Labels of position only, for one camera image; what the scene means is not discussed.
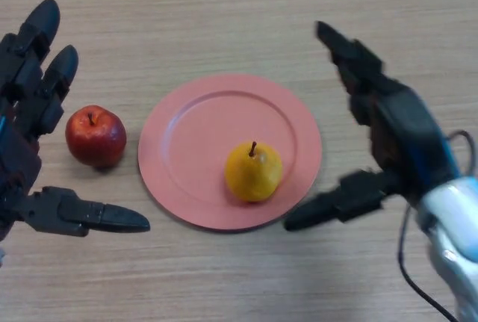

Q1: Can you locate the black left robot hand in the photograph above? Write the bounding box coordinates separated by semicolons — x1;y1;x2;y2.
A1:
0;0;151;243

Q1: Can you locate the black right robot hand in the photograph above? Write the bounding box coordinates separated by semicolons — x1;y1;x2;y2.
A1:
283;21;461;232

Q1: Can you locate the yellow pear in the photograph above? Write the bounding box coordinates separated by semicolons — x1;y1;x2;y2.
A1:
224;140;284;203

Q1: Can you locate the pink round plate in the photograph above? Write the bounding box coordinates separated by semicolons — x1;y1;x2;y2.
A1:
137;72;323;233

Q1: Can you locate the red apple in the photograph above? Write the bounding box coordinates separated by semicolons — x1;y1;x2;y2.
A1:
65;104;127;168

